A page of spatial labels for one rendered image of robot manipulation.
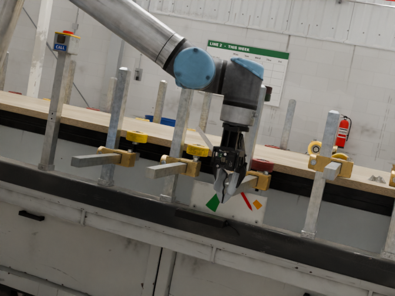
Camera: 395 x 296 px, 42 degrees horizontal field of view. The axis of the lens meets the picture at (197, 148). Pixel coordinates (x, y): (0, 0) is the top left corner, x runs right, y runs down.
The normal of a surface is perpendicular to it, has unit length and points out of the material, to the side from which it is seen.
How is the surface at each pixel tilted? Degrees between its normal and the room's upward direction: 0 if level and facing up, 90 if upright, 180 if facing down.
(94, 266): 90
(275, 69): 90
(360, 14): 90
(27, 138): 90
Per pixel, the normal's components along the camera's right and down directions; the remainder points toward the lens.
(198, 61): 0.01, 0.13
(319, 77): -0.22, 0.05
